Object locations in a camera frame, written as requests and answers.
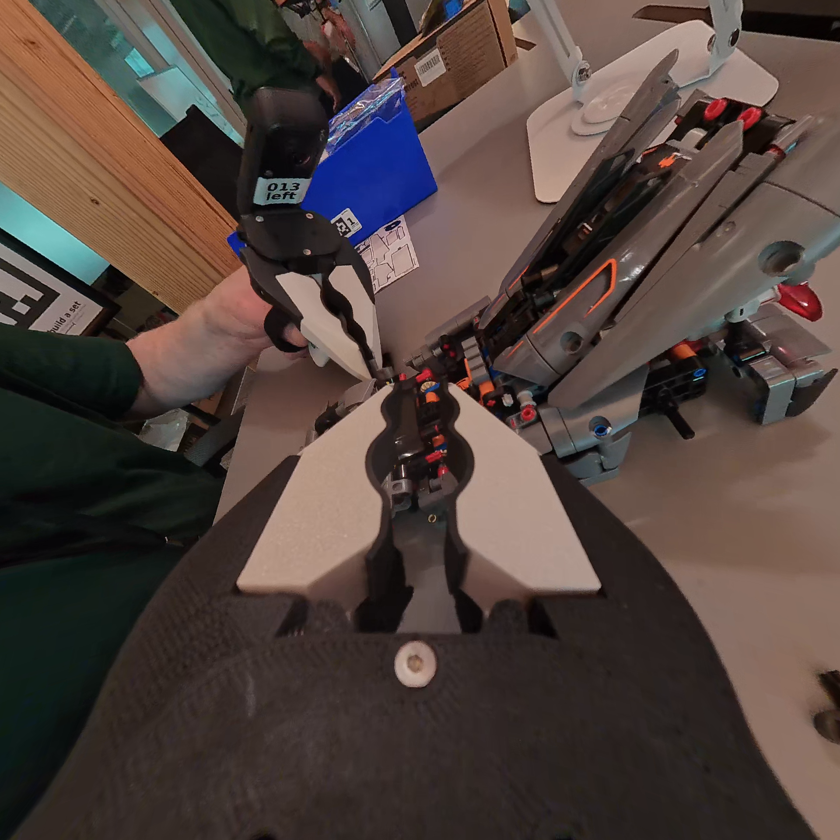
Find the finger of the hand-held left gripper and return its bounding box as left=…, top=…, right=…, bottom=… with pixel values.
left=274, top=270, right=380, bottom=383
left=327, top=269, right=387, bottom=378

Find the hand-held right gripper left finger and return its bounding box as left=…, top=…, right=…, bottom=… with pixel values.
left=235, top=386, right=403, bottom=632

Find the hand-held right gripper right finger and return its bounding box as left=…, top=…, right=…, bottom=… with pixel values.
left=445, top=382, right=602, bottom=632

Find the grey lego car model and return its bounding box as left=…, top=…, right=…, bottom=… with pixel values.
left=314, top=49, right=840, bottom=522

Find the person's left forearm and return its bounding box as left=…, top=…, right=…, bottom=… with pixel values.
left=125, top=298, right=204, bottom=421

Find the white instruction sheet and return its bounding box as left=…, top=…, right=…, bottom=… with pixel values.
left=354, top=215, right=421, bottom=294

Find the black chair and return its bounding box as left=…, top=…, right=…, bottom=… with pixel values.
left=159, top=104, right=245, bottom=221

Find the blue plastic bin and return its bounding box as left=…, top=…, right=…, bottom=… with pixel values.
left=226, top=67, right=439, bottom=265

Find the clear plastic bag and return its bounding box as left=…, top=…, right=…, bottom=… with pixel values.
left=327, top=77, right=404, bottom=155

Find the framed marker sign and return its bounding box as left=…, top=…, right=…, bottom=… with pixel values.
left=0, top=226, right=123, bottom=337

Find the person's green shirt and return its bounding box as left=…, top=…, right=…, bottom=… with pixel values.
left=0, top=325, right=232, bottom=840

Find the brown cardboard box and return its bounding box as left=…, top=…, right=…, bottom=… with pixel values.
left=373, top=0, right=519, bottom=127

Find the white lamp base stand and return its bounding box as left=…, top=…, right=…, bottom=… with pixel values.
left=525, top=0, right=780, bottom=204

